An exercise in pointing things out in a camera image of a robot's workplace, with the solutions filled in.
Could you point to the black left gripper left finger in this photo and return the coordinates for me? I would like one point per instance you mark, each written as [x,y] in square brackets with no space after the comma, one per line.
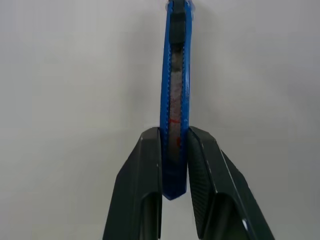
[135,180]

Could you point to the blue utility cutter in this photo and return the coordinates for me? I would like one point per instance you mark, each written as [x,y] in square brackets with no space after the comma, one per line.
[186,62]

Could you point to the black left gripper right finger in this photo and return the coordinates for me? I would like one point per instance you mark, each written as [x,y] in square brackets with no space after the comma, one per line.
[220,190]

